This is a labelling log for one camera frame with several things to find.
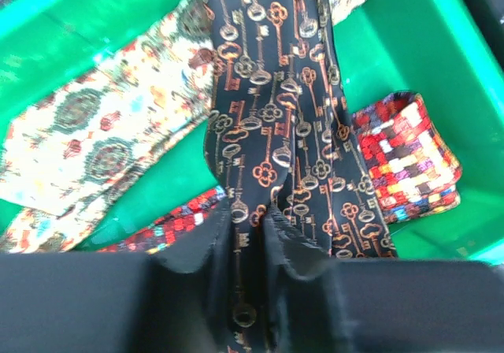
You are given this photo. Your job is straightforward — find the cream ikat pattern tie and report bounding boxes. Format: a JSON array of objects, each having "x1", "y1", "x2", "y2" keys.
[{"x1": 0, "y1": 0, "x2": 369, "y2": 255}]

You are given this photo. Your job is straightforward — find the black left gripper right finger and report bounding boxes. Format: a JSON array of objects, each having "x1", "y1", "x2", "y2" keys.
[{"x1": 263, "y1": 208, "x2": 503, "y2": 352}]

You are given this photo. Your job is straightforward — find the red multicolour checked tie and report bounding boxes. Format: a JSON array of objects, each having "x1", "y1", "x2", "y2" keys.
[{"x1": 95, "y1": 91, "x2": 461, "y2": 253}]

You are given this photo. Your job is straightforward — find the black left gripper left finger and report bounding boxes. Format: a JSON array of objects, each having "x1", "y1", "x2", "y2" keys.
[{"x1": 1, "y1": 201, "x2": 229, "y2": 352}]

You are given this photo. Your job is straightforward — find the green plastic tray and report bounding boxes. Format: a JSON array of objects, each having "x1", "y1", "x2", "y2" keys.
[{"x1": 1, "y1": 0, "x2": 503, "y2": 264}]

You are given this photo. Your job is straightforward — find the black key pattern tie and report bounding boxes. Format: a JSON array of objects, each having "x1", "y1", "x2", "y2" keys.
[{"x1": 205, "y1": 0, "x2": 397, "y2": 352}]

